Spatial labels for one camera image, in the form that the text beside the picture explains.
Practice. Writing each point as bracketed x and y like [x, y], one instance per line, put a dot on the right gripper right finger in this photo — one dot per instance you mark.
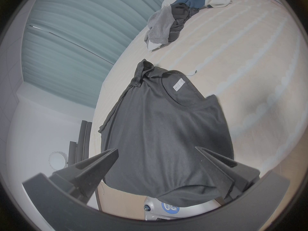
[226, 174]

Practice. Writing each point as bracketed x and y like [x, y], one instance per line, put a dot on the pile of clothes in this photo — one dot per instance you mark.
[161, 30]

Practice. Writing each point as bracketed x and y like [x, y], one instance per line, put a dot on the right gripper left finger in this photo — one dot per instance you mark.
[91, 174]

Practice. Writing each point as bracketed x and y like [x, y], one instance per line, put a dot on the round white mirror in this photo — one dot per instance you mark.
[57, 160]

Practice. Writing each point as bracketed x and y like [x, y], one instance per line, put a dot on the blue-green curtain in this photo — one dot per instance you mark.
[96, 8]
[60, 68]

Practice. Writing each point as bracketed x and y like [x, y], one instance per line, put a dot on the bed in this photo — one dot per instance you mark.
[252, 68]

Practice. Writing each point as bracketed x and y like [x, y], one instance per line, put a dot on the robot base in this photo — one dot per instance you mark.
[154, 208]

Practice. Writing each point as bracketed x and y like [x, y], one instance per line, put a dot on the black T-shirt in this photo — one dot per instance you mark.
[163, 133]

